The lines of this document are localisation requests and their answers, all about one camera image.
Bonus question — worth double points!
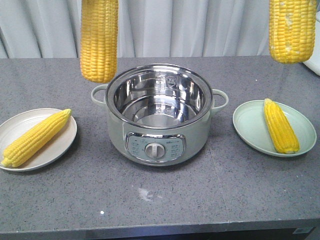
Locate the yellow corn cob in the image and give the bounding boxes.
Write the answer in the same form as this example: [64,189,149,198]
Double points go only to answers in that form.
[80,0,119,83]
[268,0,317,64]
[1,108,72,168]
[263,98,300,154]

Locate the green electric cooking pot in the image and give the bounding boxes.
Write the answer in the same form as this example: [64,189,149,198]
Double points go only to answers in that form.
[91,63,229,167]

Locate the green round plate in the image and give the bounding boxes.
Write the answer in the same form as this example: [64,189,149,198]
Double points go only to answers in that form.
[232,100,318,158]

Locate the white round plate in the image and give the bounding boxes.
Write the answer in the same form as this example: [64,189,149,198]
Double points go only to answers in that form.
[0,108,77,172]

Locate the white pleated curtain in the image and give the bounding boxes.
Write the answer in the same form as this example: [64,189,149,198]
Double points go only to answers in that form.
[0,0,320,60]

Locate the white rice cooker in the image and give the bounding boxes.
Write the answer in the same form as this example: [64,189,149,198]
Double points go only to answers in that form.
[304,20,320,76]

